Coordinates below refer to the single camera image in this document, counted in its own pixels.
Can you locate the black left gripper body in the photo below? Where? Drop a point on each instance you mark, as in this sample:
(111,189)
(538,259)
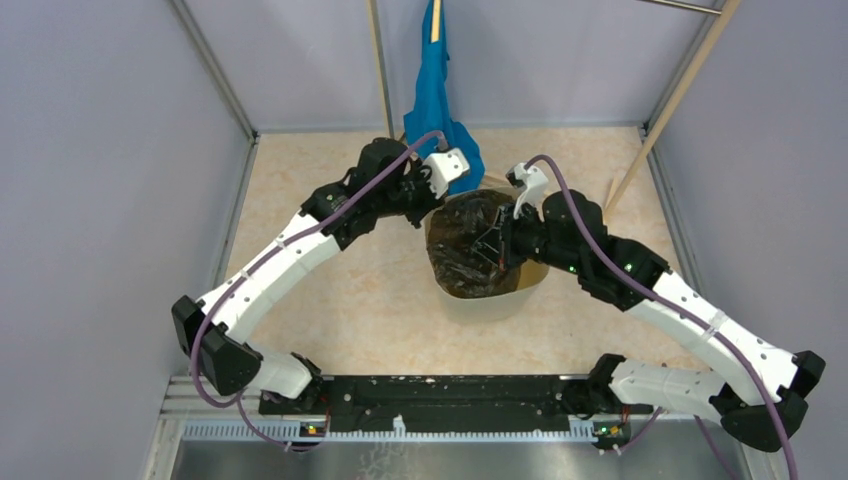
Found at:
(414,197)

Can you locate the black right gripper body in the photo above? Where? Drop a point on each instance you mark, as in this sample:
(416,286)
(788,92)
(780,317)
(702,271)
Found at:
(521,239)

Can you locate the dark translucent trash bag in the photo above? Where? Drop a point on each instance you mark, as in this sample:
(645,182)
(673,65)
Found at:
(454,228)

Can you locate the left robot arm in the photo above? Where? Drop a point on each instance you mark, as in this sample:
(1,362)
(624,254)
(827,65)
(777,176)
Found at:
(389,179)

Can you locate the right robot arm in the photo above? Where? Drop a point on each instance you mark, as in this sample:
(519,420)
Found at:
(754,390)

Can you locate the blue hanging cloth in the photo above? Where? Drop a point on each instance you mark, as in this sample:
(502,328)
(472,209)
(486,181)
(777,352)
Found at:
(431,108)

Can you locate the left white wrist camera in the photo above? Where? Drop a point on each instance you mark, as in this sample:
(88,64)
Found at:
(445,168)

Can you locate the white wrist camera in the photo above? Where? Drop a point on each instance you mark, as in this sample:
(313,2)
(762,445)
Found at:
(530,182)
(445,168)

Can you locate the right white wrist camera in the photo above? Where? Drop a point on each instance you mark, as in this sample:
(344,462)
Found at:
(530,182)

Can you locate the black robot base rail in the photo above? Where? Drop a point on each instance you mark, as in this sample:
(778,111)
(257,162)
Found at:
(458,407)

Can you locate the aluminium enclosure post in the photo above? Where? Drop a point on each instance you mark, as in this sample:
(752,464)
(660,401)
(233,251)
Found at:
(213,68)

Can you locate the wooden clothes rack frame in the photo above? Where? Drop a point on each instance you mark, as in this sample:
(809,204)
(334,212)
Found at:
(523,63)

